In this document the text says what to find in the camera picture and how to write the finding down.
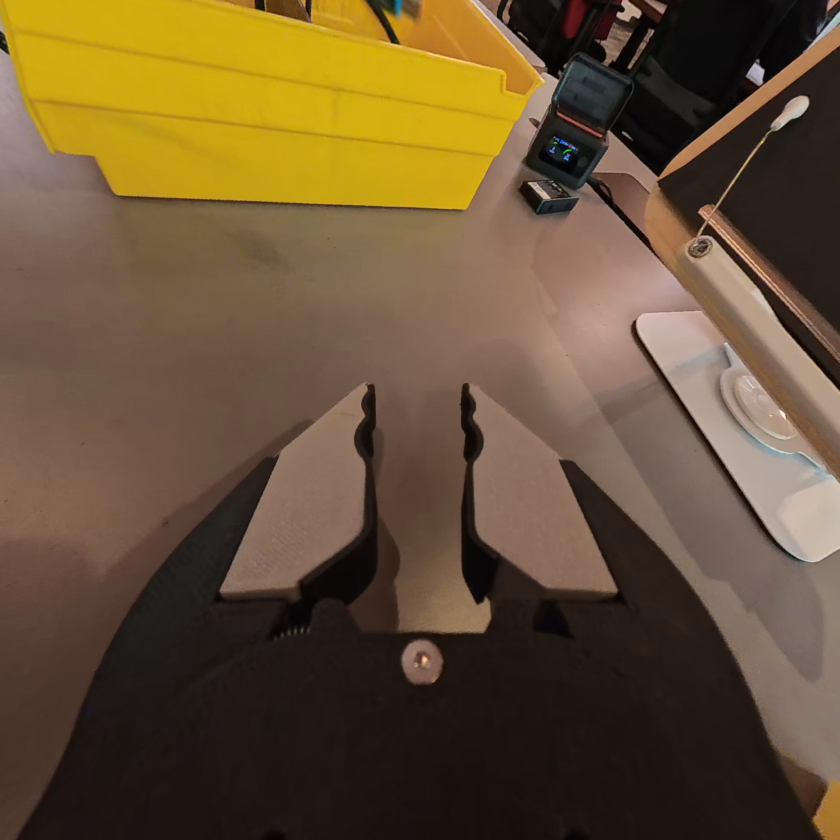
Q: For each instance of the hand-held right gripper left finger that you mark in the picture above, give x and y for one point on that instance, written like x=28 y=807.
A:
x=308 y=518

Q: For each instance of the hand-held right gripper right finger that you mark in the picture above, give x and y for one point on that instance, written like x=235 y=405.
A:
x=531 y=525

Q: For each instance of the yellow plastic bin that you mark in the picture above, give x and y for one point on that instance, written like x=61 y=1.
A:
x=262 y=118

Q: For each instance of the white board stand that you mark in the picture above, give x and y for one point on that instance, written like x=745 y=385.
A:
x=741 y=315

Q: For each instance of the yellow object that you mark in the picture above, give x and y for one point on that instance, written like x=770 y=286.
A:
x=830 y=820

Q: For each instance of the black battery charging case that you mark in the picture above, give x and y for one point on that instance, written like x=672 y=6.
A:
x=577 y=105

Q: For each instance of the black office chair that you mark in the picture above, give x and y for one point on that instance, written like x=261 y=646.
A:
x=695 y=65

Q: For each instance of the cardboard bin divider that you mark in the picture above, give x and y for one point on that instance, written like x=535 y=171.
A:
x=282 y=8

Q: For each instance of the black camera battery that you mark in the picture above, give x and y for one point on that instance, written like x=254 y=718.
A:
x=548 y=195

